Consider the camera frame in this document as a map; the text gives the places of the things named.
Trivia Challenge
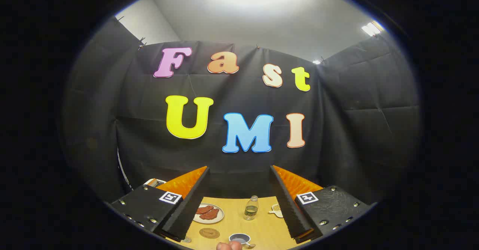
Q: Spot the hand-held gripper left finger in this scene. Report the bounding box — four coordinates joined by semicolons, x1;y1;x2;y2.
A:
107;166;211;243

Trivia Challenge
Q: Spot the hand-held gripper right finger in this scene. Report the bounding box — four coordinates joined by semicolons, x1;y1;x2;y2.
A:
269;165;378;244

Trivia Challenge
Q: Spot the round cork coaster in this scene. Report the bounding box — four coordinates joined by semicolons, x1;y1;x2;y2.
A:
199;228;221;240

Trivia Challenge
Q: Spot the white cup wooden handle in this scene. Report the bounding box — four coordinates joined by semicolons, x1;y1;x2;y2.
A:
229;233;257;249

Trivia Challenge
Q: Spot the clear plastic water bottle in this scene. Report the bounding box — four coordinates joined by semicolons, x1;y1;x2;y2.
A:
244;195;259;221

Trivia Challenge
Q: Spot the white round plate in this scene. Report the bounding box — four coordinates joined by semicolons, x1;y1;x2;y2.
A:
193;203;225;225

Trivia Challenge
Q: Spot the wooden table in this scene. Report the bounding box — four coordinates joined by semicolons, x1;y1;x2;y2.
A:
167;196;311;250

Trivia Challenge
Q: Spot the black backdrop cloth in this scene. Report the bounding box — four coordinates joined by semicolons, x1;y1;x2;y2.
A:
62;16;423;205

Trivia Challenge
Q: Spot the small ceiling light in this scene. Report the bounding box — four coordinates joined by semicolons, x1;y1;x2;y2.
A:
361;21;385;37

